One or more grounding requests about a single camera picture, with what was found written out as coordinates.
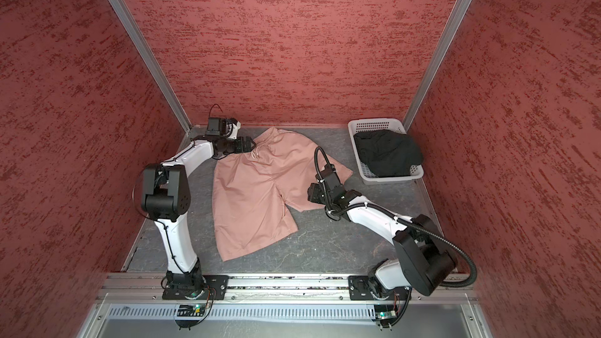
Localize green circuit board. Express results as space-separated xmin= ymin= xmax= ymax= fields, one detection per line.
xmin=176 ymin=305 xmax=206 ymax=319
xmin=373 ymin=305 xmax=398 ymax=324

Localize pink shorts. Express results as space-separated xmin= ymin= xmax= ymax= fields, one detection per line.
xmin=212 ymin=128 xmax=325 ymax=261

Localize right black corrugated cable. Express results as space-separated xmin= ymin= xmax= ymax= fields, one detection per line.
xmin=313 ymin=146 xmax=478 ymax=327

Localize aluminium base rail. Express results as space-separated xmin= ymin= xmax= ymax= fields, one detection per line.
xmin=95 ymin=271 xmax=477 ymax=302

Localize left green circuit board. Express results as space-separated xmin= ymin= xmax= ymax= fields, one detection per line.
xmin=176 ymin=305 xmax=206 ymax=319

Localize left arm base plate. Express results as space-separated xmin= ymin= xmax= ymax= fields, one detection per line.
xmin=161 ymin=275 xmax=229 ymax=301

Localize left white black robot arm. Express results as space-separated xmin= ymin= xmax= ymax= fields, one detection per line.
xmin=140 ymin=128 xmax=256 ymax=300

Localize left aluminium corner post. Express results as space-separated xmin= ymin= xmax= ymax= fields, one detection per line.
xmin=108 ymin=0 xmax=193 ymax=134

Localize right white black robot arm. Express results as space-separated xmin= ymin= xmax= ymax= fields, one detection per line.
xmin=308 ymin=164 xmax=464 ymax=300

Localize right green circuit board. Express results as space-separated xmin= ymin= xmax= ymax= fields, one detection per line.
xmin=373 ymin=305 xmax=398 ymax=324

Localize white plastic basket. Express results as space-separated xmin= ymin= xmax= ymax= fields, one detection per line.
xmin=348 ymin=118 xmax=424 ymax=185

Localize black shorts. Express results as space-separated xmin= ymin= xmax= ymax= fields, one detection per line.
xmin=353 ymin=129 xmax=424 ymax=178

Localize right aluminium corner post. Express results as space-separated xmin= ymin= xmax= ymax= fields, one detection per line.
xmin=402 ymin=0 xmax=473 ymax=130

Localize white slotted cable duct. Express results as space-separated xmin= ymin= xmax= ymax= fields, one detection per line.
xmin=106 ymin=304 xmax=375 ymax=324

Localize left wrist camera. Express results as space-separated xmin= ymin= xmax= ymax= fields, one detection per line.
xmin=205 ymin=117 xmax=241 ymax=139

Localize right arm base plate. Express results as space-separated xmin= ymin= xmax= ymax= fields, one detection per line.
xmin=347 ymin=275 xmax=409 ymax=301

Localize aluminium corner post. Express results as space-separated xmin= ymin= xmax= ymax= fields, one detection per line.
xmin=108 ymin=0 xmax=193 ymax=134
xmin=402 ymin=0 xmax=473 ymax=130

